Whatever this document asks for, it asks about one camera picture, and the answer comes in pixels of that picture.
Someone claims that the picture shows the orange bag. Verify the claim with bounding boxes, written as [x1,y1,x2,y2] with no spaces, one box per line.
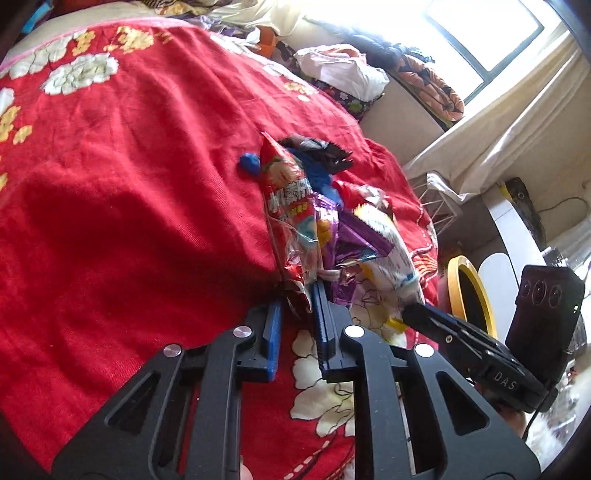
[257,26,279,58]

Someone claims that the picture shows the white wire side table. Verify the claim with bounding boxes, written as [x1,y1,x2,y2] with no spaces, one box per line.
[411,172,463,235]

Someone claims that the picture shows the blue small scrap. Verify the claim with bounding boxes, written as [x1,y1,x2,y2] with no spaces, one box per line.
[238,153,262,177]

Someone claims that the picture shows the dinosaur print laundry basket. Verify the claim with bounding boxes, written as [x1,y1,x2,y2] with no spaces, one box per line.
[301,74,384,122]

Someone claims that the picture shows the dark jacket on sill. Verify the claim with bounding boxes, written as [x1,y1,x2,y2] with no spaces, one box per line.
[320,22,435,70]

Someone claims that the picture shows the cream curtain right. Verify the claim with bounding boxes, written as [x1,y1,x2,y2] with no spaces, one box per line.
[403,32,590,202]

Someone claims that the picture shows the black blue wrapper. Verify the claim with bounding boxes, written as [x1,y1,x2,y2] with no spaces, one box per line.
[280,134,353,197]

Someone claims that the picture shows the purple snack wrapper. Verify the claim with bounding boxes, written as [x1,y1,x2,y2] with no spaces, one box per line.
[314,193,394,306]

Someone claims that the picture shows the white vanity desk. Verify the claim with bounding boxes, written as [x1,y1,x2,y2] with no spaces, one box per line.
[478,186,545,342]

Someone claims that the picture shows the white clothes in basket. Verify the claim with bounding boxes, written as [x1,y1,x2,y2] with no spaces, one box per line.
[294,44,390,102]

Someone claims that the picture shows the white yellow snack wrapper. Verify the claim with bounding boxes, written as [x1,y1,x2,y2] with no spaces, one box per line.
[353,203,425,308]

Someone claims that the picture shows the yellow rimmed black trash bin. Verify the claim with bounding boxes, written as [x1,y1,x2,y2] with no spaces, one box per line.
[446,255,498,338]

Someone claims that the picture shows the orange patterned folded quilt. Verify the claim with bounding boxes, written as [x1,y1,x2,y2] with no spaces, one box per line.
[394,54,465,126]

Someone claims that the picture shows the red snack wrapper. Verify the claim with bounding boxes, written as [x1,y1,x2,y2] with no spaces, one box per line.
[259,132,321,316]

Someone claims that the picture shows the red floral blanket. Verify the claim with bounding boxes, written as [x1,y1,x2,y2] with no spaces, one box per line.
[1,19,438,471]

